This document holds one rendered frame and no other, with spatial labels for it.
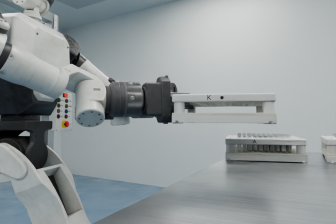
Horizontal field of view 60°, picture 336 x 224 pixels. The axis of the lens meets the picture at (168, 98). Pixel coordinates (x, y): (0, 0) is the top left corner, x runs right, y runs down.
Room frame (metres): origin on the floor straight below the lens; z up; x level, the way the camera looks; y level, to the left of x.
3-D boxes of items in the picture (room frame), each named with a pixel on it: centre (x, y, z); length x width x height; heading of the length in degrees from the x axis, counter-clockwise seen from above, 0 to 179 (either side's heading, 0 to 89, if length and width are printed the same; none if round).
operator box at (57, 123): (2.00, 0.74, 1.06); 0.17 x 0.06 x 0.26; 162
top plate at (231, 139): (1.04, -0.33, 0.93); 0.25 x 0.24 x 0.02; 166
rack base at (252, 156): (1.04, -0.33, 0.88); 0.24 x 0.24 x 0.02; 76
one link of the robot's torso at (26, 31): (0.96, 0.52, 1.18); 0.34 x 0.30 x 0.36; 167
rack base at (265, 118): (0.81, -0.16, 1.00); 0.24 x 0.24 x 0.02; 77
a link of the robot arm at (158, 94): (0.74, 0.06, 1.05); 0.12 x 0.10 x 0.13; 109
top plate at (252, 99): (0.81, -0.16, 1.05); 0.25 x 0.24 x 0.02; 167
